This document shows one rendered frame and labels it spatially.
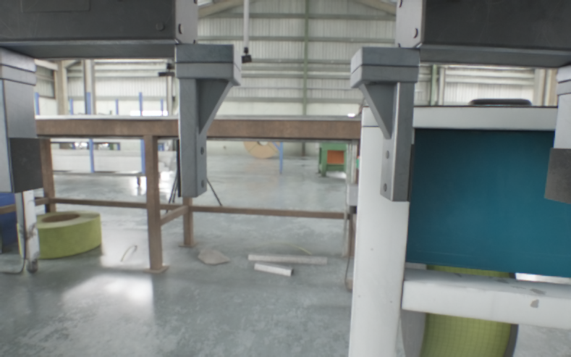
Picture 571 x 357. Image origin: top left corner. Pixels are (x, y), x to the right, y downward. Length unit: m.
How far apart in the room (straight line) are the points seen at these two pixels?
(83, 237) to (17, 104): 1.90
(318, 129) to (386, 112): 1.16
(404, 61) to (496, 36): 0.06
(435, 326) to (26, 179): 0.82
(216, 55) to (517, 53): 0.20
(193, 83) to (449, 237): 0.34
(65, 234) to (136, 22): 1.95
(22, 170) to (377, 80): 0.26
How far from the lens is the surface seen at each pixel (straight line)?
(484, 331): 0.89
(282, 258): 1.76
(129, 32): 0.22
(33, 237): 1.95
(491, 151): 0.41
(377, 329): 0.39
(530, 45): 0.25
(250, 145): 11.49
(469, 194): 0.41
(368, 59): 0.21
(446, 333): 0.87
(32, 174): 0.29
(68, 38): 0.24
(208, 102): 0.21
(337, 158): 6.56
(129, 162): 4.84
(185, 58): 0.21
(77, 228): 2.13
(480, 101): 0.48
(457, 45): 0.22
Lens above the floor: 0.70
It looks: 7 degrees down
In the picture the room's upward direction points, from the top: 1 degrees clockwise
